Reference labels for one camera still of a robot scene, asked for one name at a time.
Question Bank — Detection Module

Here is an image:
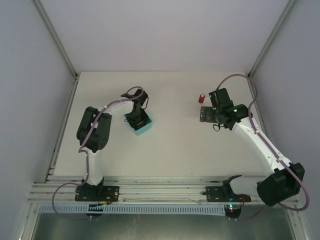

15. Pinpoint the teal plastic bin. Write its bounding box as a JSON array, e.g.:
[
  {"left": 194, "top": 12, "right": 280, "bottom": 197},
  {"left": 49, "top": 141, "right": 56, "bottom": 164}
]
[{"left": 132, "top": 117, "right": 153, "bottom": 136}]

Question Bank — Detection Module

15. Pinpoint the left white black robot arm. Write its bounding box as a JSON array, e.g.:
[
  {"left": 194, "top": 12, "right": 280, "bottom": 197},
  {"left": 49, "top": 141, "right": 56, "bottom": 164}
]
[{"left": 75, "top": 86, "right": 152, "bottom": 202}]

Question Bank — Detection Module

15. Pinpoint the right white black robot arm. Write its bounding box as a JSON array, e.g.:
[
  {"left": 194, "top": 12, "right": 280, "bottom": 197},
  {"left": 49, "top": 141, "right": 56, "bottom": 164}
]
[{"left": 199, "top": 88, "right": 305, "bottom": 207}]

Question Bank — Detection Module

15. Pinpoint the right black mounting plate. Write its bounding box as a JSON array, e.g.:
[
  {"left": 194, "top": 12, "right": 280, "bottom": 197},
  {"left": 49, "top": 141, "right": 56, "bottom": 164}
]
[{"left": 202, "top": 185, "right": 252, "bottom": 203}]

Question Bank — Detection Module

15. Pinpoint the black mounting plate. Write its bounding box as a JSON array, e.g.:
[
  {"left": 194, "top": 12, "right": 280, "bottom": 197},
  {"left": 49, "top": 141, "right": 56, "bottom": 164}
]
[
  {"left": 74, "top": 185, "right": 120, "bottom": 203},
  {"left": 202, "top": 185, "right": 252, "bottom": 203}
]

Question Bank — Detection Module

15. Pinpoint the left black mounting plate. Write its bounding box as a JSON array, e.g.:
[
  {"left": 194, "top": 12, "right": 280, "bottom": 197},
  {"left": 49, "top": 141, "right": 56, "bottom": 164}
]
[{"left": 74, "top": 185, "right": 120, "bottom": 203}]

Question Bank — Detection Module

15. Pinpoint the right aluminium table edge rail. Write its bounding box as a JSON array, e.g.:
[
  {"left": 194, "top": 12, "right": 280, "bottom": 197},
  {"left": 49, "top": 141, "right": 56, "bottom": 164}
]
[{"left": 246, "top": 74, "right": 272, "bottom": 142}]

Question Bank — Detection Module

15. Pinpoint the aluminium table edge rail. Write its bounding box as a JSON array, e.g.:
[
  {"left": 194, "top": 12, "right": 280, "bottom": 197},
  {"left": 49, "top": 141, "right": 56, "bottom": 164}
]
[
  {"left": 246, "top": 74, "right": 272, "bottom": 142},
  {"left": 44, "top": 75, "right": 80, "bottom": 179}
]

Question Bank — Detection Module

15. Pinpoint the white slotted cable duct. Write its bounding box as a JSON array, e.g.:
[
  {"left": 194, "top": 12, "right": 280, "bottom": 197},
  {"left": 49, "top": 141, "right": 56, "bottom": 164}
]
[{"left": 39, "top": 203, "right": 225, "bottom": 216}]

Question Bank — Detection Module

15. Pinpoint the left aluminium table edge rail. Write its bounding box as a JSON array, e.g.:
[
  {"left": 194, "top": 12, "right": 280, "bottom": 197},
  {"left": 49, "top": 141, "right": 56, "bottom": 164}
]
[{"left": 44, "top": 75, "right": 80, "bottom": 179}]

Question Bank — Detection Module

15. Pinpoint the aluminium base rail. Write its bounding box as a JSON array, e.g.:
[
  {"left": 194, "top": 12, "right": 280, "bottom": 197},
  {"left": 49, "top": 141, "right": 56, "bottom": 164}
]
[{"left": 27, "top": 174, "right": 300, "bottom": 205}]

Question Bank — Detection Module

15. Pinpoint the right aluminium frame post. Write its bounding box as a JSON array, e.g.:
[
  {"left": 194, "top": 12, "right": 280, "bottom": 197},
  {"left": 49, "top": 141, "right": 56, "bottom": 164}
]
[{"left": 248, "top": 0, "right": 297, "bottom": 78}]

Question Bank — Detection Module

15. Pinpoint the aluminium frame post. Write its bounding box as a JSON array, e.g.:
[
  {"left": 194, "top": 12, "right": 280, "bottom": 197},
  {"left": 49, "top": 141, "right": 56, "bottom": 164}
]
[
  {"left": 248, "top": 0, "right": 297, "bottom": 78},
  {"left": 31, "top": 0, "right": 78, "bottom": 80}
]

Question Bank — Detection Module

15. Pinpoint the left aluminium frame post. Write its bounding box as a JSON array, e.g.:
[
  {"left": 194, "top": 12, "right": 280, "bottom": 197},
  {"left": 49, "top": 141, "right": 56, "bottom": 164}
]
[{"left": 31, "top": 0, "right": 78, "bottom": 80}]

